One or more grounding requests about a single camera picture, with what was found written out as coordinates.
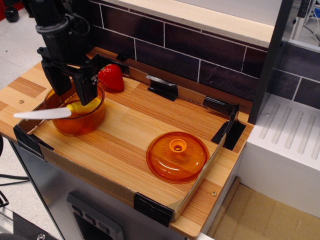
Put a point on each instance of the yellow handled white toy knife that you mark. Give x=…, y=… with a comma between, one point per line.
x=50, y=113

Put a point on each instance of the red toy strawberry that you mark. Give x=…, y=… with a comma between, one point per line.
x=111, y=75

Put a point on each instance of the cardboard fence with black tape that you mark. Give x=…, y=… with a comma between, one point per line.
x=112, y=157

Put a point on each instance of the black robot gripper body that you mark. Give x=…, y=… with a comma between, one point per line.
x=65, y=36

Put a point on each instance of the black vertical post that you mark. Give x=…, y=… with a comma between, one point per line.
x=261, y=95

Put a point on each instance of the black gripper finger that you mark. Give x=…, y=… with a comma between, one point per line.
x=86, y=89
x=59, y=82

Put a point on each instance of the orange transparent plastic pot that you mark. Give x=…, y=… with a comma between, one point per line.
x=84, y=118

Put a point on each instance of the black caster wheel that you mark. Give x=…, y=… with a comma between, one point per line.
x=11, y=12

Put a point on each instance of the toy oven control panel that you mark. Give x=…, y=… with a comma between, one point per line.
x=91, y=223

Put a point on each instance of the white toy sink drainboard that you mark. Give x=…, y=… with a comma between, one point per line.
x=281, y=158

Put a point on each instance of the orange transparent pot lid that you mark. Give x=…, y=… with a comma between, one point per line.
x=177, y=157

